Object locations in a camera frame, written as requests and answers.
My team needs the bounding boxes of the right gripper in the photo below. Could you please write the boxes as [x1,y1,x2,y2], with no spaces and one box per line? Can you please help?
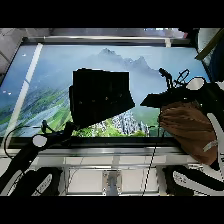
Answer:
[139,92,168,109]

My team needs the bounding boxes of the black garment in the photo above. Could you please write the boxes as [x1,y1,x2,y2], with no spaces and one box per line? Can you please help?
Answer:
[68,67,136,130]

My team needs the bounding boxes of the brown garment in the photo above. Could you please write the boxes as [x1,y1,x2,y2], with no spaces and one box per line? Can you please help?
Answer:
[157,100,219,167]

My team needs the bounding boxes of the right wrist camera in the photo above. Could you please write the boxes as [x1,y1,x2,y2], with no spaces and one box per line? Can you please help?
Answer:
[158,67,175,90]

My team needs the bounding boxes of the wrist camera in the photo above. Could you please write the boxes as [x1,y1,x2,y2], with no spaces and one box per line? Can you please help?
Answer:
[40,119,55,135]
[158,67,175,90]

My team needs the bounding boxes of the black cable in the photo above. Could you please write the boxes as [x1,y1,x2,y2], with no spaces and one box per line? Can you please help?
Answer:
[172,68,191,89]
[2,125,44,160]
[141,127,160,197]

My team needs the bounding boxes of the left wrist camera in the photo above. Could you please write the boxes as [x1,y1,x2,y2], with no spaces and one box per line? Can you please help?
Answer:
[40,119,55,135]

